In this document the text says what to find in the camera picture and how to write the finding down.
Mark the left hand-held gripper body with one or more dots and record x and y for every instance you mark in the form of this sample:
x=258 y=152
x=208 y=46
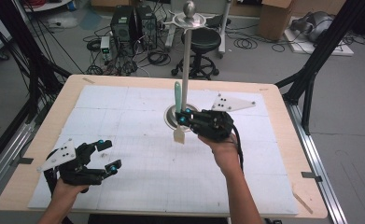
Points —
x=77 y=169

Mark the white grid mat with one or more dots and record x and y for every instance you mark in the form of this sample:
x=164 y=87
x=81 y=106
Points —
x=139 y=180

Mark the white foam board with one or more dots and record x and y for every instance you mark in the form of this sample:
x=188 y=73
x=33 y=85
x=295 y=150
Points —
x=342 y=49

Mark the person's right hand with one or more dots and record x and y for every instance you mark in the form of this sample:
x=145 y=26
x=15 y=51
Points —
x=225 y=155

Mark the black computer tower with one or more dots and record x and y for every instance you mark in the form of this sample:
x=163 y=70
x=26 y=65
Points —
x=146 y=28
x=122 y=26

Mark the aluminium rail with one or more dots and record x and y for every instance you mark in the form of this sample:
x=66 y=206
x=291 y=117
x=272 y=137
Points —
x=320 y=161
x=2 y=161

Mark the black frame post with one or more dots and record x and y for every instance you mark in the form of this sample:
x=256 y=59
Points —
x=34 y=71
x=323 y=46

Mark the metal stand with round base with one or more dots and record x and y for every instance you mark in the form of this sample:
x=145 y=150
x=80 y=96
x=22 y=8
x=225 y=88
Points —
x=186 y=62

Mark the tall cardboard box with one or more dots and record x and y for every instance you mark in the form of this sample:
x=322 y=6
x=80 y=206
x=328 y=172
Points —
x=275 y=21

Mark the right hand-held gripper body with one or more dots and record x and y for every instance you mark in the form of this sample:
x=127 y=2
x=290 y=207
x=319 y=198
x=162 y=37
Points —
x=216 y=124

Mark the black round stool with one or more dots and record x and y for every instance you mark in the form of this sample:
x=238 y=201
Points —
x=205 y=40

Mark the person's left hand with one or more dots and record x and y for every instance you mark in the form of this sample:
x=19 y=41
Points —
x=66 y=189

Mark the grey backpack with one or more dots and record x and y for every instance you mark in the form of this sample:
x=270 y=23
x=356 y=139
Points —
x=314 y=25

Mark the small grey power supply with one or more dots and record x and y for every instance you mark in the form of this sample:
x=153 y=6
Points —
x=105 y=46

